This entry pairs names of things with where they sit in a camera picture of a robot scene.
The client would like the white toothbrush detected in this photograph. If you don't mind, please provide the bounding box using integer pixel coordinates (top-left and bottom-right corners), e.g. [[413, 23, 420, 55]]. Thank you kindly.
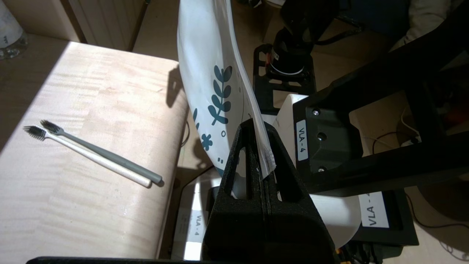
[[23, 125, 153, 188]]

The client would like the black white robot torso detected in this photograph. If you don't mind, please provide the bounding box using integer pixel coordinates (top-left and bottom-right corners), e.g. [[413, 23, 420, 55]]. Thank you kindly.
[[253, 0, 469, 250]]

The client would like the small capped water bottle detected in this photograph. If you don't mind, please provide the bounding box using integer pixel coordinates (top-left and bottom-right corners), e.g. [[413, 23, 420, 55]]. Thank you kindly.
[[0, 0, 28, 60]]

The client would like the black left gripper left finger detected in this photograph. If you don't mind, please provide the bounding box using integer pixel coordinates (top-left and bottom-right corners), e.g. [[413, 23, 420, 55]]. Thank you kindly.
[[203, 118, 266, 258]]

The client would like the white pouch blue horse print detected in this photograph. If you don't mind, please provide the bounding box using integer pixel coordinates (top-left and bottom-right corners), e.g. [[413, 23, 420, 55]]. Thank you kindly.
[[177, 0, 276, 181]]

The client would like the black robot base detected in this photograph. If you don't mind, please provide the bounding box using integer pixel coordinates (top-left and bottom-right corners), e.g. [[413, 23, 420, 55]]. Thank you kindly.
[[172, 176, 420, 264]]

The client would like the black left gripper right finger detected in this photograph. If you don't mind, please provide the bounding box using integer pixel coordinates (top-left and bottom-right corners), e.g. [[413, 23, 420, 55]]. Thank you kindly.
[[263, 123, 336, 261]]

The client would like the beige wooden shelf unit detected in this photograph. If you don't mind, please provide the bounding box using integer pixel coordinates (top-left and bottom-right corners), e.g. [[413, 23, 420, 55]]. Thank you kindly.
[[0, 0, 190, 264]]

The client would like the grey toothbrush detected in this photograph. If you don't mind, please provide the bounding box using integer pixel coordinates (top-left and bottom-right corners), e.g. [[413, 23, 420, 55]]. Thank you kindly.
[[40, 120, 164, 185]]

